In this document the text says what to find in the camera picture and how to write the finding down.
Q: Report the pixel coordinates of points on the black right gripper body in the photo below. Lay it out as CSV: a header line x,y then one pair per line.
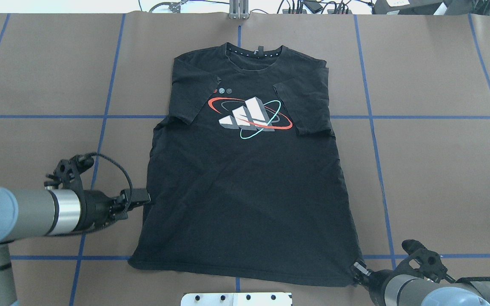
x,y
375,281

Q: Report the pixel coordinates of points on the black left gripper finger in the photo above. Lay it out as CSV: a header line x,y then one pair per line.
x,y
133,198

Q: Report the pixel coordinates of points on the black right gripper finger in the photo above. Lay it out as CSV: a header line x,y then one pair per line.
x,y
361,273

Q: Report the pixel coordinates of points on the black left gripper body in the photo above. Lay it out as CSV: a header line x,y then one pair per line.
x,y
96,207

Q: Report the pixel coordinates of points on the black graphic t-shirt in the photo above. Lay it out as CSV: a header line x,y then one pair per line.
x,y
244,172

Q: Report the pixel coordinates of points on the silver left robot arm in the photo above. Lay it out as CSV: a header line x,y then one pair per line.
x,y
55,213

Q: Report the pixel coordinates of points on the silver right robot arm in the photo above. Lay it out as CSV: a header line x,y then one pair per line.
x,y
407,286

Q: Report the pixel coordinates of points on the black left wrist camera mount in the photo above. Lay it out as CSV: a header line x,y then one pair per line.
x,y
67,173

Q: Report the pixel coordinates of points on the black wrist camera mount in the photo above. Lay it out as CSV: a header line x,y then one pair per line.
x,y
67,173
423,263

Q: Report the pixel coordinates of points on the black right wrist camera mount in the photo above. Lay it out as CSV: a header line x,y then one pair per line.
x,y
423,263

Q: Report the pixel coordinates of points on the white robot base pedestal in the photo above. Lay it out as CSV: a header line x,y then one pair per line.
x,y
238,299

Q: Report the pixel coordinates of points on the grey metal bracket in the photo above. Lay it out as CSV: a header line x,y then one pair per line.
x,y
239,9

